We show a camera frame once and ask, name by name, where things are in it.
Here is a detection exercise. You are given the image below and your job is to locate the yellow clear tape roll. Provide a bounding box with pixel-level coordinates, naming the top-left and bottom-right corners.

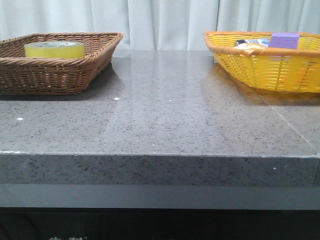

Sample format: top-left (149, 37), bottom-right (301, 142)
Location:
top-left (24, 40), bottom-right (85, 59)

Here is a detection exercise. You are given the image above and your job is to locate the white curtain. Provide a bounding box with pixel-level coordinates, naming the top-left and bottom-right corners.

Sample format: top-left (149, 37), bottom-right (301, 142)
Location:
top-left (0, 0), bottom-right (320, 51)

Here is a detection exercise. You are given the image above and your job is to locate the yellow woven basket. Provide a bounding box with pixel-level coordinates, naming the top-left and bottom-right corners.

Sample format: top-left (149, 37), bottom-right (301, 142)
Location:
top-left (203, 31), bottom-right (320, 93)

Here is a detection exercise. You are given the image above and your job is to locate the brown wicker basket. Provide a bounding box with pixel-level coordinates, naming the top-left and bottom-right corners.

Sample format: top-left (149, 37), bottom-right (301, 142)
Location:
top-left (0, 32), bottom-right (124, 95)

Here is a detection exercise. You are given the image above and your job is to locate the purple sponge block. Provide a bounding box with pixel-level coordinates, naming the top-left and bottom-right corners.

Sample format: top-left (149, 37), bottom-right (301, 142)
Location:
top-left (269, 32), bottom-right (300, 49)

